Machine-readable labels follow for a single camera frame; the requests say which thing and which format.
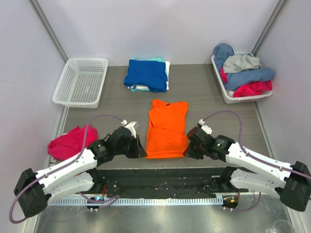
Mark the orange t-shirt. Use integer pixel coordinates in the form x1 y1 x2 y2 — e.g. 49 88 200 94
146 99 189 159

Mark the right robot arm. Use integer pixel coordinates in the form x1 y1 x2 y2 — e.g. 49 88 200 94
184 125 311 212

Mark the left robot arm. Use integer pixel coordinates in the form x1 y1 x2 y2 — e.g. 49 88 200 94
9 125 147 218

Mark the pink cloth on table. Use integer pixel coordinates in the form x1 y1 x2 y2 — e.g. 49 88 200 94
47 126 86 161

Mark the white plastic bin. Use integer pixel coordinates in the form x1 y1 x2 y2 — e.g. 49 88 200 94
211 55 273 104

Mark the folded teal t-shirt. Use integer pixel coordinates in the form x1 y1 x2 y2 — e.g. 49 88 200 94
128 57 165 92

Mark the white perforated plastic basket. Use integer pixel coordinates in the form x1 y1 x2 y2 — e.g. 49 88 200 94
52 58 108 108

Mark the pink t-shirt in bin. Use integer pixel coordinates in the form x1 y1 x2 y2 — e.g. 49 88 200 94
220 69 272 98

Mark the folded blue t-shirt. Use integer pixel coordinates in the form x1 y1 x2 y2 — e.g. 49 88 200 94
123 59 168 92

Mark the folded white t-shirt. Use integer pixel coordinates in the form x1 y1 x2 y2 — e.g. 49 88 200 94
128 61 171 92

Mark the grey t-shirt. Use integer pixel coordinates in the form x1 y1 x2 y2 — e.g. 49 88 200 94
223 55 262 73

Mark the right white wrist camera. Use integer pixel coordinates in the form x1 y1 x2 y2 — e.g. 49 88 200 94
198 119 212 134

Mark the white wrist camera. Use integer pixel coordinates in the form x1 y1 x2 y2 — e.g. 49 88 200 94
198 119 212 134
121 120 138 138

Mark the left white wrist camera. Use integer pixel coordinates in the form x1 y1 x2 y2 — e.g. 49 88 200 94
121 120 138 138

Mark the aluminium rail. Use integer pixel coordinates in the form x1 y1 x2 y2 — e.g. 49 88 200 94
30 174 296 198

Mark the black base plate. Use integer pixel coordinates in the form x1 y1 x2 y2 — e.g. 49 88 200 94
86 167 248 199

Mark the white slotted cable duct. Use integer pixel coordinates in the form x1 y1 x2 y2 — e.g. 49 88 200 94
48 196 223 207

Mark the right corner metal post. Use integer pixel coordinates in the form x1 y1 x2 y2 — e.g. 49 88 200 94
251 0 289 55

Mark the corner metal post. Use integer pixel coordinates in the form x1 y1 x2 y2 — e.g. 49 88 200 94
251 0 289 55
29 0 68 62

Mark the left corner metal post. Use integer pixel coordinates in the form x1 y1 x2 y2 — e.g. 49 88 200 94
29 0 68 62

